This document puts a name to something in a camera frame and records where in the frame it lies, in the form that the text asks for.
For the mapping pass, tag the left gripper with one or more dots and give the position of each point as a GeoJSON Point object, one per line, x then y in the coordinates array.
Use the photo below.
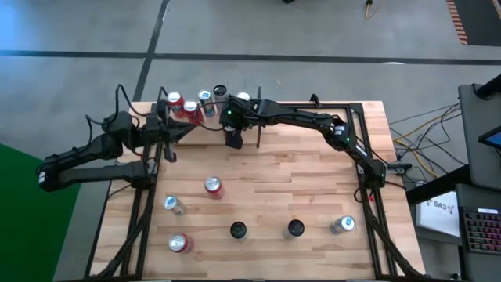
{"type": "Point", "coordinates": [170, 154]}

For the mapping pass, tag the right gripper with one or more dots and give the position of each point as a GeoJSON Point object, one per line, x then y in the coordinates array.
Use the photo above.
{"type": "Point", "coordinates": [235, 140]}

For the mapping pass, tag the slim silver blue can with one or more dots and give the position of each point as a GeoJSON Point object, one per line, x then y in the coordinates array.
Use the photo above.
{"type": "Point", "coordinates": [174, 204]}
{"type": "Point", "coordinates": [206, 102]}
{"type": "Point", "coordinates": [343, 224]}

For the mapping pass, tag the red cola can white script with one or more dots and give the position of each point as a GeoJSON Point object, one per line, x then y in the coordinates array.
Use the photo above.
{"type": "Point", "coordinates": [243, 96]}

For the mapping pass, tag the Celsius can black lid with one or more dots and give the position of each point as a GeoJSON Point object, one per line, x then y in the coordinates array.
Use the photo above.
{"type": "Point", "coordinates": [238, 230]}
{"type": "Point", "coordinates": [296, 228]}
{"type": "Point", "coordinates": [220, 92]}

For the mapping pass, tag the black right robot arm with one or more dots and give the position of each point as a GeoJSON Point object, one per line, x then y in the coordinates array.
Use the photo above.
{"type": "Point", "coordinates": [297, 115]}

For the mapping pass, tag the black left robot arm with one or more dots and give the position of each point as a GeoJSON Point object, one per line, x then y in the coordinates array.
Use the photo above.
{"type": "Point", "coordinates": [90, 150]}

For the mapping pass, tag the black shelf divider plate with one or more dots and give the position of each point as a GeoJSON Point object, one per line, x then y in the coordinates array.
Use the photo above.
{"type": "Point", "coordinates": [258, 137]}

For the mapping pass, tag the black power adapter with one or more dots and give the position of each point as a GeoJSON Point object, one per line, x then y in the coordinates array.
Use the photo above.
{"type": "Point", "coordinates": [399, 167]}

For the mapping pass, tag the green floor mat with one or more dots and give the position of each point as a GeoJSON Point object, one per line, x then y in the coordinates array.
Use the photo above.
{"type": "Point", "coordinates": [31, 227]}

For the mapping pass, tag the black desk bar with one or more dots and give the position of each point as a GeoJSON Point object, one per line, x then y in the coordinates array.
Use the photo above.
{"type": "Point", "coordinates": [434, 184]}

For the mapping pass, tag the white SA3 label sheet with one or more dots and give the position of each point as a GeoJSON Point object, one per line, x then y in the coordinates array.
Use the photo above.
{"type": "Point", "coordinates": [438, 219]}

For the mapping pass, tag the dark grey desk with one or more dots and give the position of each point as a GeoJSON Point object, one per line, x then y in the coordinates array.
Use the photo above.
{"type": "Point", "coordinates": [477, 196]}

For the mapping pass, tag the small display screen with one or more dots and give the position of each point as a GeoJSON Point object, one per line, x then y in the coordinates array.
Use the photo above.
{"type": "Point", "coordinates": [494, 138]}

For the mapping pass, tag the black monitor pole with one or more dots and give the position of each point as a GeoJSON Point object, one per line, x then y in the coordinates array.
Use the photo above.
{"type": "Point", "coordinates": [489, 88]}

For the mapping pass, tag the backlit computer keyboard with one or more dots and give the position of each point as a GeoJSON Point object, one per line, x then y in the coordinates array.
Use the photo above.
{"type": "Point", "coordinates": [483, 231]}

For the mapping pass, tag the black mat orange striped edge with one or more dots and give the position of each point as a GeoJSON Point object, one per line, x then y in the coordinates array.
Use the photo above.
{"type": "Point", "coordinates": [481, 23]}

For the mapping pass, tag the black aluminium rig frame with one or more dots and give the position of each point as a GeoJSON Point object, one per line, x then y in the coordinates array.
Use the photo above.
{"type": "Point", "coordinates": [355, 109]}

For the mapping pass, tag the grey metal bracket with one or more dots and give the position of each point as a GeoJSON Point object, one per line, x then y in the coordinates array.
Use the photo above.
{"type": "Point", "coordinates": [362, 167]}

